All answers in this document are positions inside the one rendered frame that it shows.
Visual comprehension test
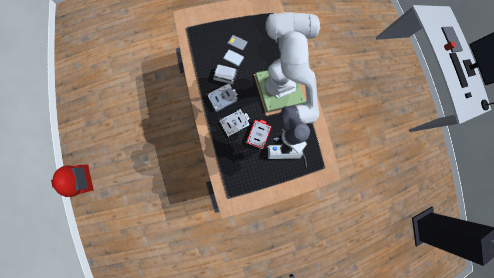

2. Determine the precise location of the white operator button panel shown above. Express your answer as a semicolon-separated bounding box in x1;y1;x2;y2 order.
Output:
268;145;305;159

